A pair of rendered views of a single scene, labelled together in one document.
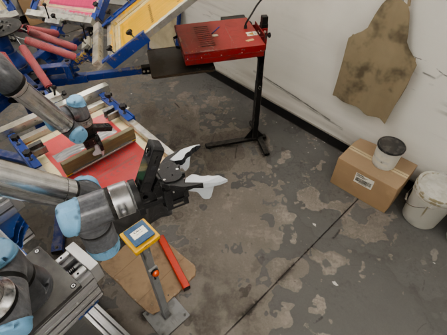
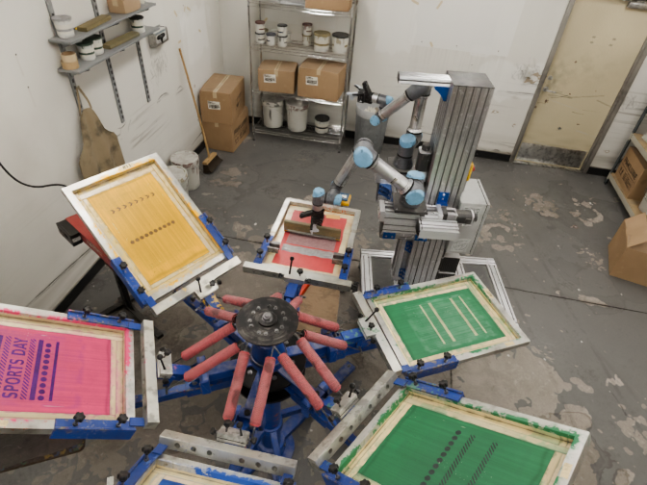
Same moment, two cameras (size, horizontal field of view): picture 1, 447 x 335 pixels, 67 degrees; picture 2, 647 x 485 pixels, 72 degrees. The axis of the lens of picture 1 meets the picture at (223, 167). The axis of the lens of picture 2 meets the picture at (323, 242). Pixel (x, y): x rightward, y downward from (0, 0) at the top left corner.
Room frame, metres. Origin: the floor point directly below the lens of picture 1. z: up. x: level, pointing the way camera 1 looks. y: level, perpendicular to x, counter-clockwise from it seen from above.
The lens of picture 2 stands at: (2.71, 2.63, 2.98)
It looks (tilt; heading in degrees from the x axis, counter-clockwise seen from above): 40 degrees down; 232
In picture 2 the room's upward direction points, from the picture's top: 5 degrees clockwise
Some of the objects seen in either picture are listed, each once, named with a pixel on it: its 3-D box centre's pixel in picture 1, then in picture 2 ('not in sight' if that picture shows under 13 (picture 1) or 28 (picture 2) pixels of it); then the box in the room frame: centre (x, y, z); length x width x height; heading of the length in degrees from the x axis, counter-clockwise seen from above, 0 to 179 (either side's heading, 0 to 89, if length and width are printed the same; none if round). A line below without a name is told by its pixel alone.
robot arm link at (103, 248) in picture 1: (98, 231); not in sight; (0.44, 0.29, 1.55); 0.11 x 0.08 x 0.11; 27
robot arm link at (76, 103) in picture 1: (77, 108); (319, 196); (1.26, 0.66, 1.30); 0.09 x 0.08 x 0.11; 137
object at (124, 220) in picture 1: (136, 211); not in sight; (1.09, 0.47, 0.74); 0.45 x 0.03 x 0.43; 134
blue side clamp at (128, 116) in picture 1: (118, 110); (264, 251); (1.66, 0.64, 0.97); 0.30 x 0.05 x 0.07; 44
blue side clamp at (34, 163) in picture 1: (26, 155); (346, 267); (1.28, 1.04, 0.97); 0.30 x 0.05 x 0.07; 44
